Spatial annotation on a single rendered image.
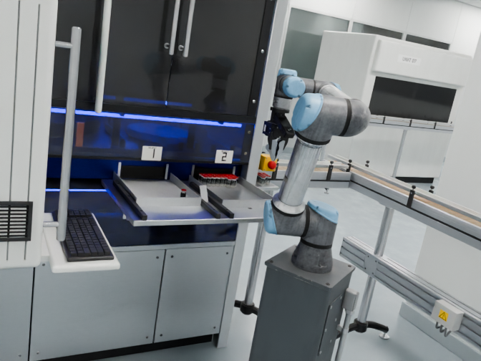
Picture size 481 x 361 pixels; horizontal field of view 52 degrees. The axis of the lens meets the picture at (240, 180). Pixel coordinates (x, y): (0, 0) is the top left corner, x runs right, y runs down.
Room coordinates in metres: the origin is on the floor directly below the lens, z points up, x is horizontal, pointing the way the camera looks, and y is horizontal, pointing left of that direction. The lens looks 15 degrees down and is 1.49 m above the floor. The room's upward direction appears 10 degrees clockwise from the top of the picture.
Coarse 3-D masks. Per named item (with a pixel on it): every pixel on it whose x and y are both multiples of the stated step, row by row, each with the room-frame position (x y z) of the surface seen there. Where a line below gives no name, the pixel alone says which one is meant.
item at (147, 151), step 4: (144, 148) 1.99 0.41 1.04; (148, 148) 2.00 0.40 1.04; (152, 148) 2.01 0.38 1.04; (156, 148) 2.02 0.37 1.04; (160, 148) 2.03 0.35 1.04; (144, 152) 1.99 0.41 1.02; (148, 152) 2.00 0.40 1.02; (152, 152) 2.01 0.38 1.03; (156, 152) 2.02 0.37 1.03; (160, 152) 2.03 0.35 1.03; (144, 156) 1.99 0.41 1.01; (148, 156) 2.00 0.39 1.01; (156, 156) 2.02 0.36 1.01; (160, 156) 2.03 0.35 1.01
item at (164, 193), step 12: (120, 180) 1.91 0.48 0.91; (132, 180) 2.03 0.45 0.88; (144, 180) 2.06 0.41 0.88; (156, 180) 2.09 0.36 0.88; (168, 180) 2.12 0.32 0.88; (180, 180) 2.04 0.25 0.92; (132, 192) 1.77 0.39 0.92; (144, 192) 1.90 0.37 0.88; (156, 192) 1.93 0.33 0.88; (168, 192) 1.96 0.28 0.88; (180, 192) 1.98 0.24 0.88; (192, 192) 1.92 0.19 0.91; (144, 204) 1.74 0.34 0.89; (156, 204) 1.76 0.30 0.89; (168, 204) 1.78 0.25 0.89; (180, 204) 1.81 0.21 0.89; (192, 204) 1.83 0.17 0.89
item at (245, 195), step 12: (192, 180) 2.13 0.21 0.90; (240, 180) 2.27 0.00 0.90; (216, 192) 2.07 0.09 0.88; (228, 192) 2.10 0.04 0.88; (240, 192) 2.14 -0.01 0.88; (252, 192) 2.17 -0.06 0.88; (264, 192) 2.09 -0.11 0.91; (228, 204) 1.89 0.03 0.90; (240, 204) 1.92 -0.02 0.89; (252, 204) 1.95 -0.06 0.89
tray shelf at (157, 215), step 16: (112, 192) 1.84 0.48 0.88; (128, 208) 1.69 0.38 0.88; (144, 208) 1.71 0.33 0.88; (160, 208) 1.74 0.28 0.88; (176, 208) 1.77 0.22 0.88; (192, 208) 1.81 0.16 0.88; (240, 208) 1.91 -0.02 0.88; (256, 208) 1.94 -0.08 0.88; (144, 224) 1.59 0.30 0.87; (160, 224) 1.63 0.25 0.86; (176, 224) 1.66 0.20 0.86
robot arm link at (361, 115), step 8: (320, 88) 1.85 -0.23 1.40; (328, 88) 1.80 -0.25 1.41; (336, 88) 1.80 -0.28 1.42; (336, 96) 1.69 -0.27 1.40; (344, 96) 1.67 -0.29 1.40; (352, 104) 1.48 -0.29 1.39; (360, 104) 1.50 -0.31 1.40; (352, 112) 1.46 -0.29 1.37; (360, 112) 1.47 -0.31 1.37; (368, 112) 1.51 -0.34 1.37; (352, 120) 1.46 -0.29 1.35; (360, 120) 1.47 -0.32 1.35; (368, 120) 1.50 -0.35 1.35; (352, 128) 1.46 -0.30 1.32; (360, 128) 1.48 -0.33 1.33; (344, 136) 1.49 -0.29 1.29
